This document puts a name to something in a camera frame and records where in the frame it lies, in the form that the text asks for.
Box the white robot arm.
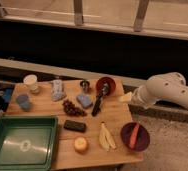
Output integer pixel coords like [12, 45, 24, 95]
[118, 72, 188, 109]

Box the small metal cup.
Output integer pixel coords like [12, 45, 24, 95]
[80, 80, 90, 93]

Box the white plastic cup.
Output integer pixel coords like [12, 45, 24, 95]
[23, 74, 40, 94]

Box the red bowl at back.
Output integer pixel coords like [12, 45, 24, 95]
[95, 77, 116, 95]

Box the orange carrot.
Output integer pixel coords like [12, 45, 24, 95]
[129, 123, 140, 149]

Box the blue sponge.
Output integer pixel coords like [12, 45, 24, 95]
[76, 94, 93, 109]

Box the peeled banana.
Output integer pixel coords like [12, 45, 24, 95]
[99, 122, 117, 151]

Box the bunch of dark grapes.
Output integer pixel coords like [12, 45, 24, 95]
[63, 99, 87, 116]

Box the black rectangular block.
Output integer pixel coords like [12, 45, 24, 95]
[64, 120, 86, 133]

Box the yellow round toy fruit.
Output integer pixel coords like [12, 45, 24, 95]
[73, 137, 88, 153]

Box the green plastic tray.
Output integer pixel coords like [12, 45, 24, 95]
[0, 117, 58, 171]

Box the blue object at left edge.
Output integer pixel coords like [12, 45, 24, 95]
[2, 88, 13, 103]

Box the black handled utensil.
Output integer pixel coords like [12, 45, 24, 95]
[92, 83, 110, 116]

